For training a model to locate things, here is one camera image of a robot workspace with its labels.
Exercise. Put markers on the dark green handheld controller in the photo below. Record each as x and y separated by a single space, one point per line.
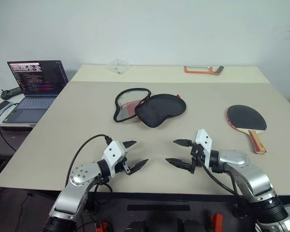
10 93

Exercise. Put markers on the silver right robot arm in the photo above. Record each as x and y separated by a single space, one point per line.
251 178

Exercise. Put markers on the orange hacksaw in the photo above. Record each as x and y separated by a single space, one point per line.
195 71

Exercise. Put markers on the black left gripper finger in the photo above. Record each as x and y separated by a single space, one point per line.
131 144
139 165

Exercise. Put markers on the red bracket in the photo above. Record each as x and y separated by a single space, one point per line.
102 227
217 223

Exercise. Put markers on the grey open laptop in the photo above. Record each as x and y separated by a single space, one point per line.
36 82

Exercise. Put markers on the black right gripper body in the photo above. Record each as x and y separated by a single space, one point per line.
196 157

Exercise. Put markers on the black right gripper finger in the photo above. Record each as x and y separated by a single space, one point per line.
178 163
183 142

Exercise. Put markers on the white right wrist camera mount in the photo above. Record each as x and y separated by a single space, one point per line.
204 142

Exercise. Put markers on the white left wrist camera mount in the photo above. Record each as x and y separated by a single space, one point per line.
113 152

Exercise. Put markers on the clear plastic bag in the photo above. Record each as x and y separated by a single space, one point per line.
118 66

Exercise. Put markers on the black table frame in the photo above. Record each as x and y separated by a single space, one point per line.
159 196

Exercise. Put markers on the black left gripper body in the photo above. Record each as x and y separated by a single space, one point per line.
127 166

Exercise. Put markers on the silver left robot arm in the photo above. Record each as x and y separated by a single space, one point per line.
82 177

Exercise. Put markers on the black bar under table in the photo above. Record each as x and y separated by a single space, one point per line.
159 208

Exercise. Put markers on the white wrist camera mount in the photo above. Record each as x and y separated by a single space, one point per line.
204 142
113 152

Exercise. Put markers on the black rubber table tennis paddle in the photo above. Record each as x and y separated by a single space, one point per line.
246 117

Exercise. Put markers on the black red paddle case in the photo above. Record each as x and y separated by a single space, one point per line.
159 108

